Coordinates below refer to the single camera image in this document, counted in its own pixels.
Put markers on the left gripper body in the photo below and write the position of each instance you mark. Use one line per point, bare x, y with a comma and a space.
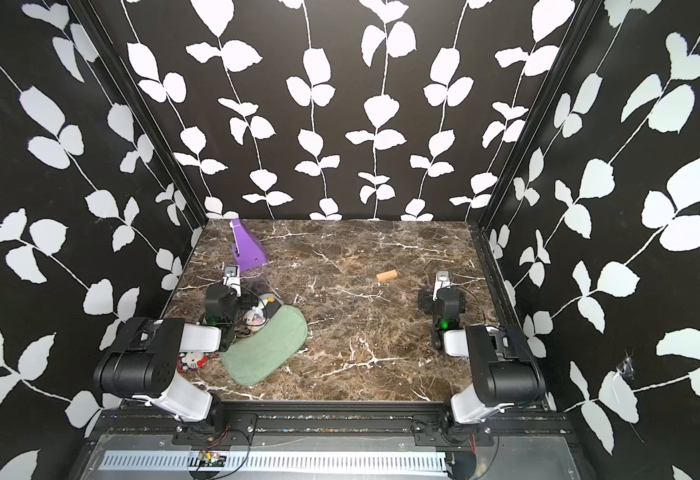
248, 298

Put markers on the black white plush charm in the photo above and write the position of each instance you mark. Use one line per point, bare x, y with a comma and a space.
255, 319

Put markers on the green corduroy bag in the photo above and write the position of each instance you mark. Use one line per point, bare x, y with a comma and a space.
253, 359

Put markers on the white red plush charm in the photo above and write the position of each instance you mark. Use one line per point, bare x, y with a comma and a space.
189, 361

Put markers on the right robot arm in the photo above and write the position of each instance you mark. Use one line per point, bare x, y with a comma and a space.
503, 371

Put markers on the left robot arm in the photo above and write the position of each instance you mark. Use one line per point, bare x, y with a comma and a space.
141, 363

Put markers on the purple plastic stand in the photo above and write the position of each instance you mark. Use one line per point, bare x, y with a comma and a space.
248, 250

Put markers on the small wooden block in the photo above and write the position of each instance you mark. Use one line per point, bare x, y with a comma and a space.
387, 276

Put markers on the small circuit board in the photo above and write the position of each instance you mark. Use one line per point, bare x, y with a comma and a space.
208, 460

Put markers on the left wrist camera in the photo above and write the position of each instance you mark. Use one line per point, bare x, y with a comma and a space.
231, 278

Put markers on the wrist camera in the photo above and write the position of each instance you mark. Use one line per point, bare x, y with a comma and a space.
442, 281
231, 278

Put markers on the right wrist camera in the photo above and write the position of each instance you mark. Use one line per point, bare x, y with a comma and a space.
442, 281

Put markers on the perforated metal rail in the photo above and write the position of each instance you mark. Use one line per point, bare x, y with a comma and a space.
416, 463

